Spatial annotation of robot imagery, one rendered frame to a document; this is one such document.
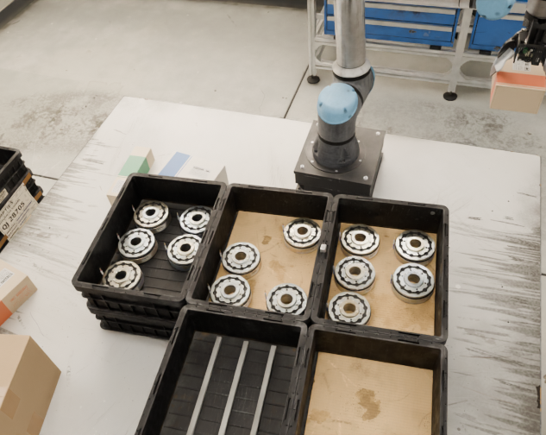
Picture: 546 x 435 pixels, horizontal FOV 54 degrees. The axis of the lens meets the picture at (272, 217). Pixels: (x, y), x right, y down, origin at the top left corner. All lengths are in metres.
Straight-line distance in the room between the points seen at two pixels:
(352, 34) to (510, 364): 0.97
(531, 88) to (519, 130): 1.69
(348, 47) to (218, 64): 2.16
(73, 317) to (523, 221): 1.36
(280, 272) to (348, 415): 0.41
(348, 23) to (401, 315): 0.80
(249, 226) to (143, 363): 0.47
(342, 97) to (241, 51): 2.25
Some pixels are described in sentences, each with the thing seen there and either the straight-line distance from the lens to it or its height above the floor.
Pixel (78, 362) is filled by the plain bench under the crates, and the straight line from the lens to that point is 1.57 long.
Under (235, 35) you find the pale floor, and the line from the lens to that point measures 3.98.
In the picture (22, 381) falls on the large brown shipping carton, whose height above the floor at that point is 0.85.
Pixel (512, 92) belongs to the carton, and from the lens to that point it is 1.55.
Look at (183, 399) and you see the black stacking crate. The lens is 1.29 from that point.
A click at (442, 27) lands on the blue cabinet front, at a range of 3.14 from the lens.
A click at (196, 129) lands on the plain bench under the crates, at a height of 0.70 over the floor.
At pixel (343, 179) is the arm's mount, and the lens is 1.68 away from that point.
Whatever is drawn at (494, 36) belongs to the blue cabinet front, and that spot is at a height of 0.41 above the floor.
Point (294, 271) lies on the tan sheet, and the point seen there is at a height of 0.83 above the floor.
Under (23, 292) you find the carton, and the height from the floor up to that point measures 0.73.
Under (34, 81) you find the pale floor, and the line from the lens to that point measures 4.02.
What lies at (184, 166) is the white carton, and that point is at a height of 0.79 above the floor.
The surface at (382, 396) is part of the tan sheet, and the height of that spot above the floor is 0.83.
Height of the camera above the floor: 1.99
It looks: 49 degrees down
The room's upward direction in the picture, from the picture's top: 7 degrees counter-clockwise
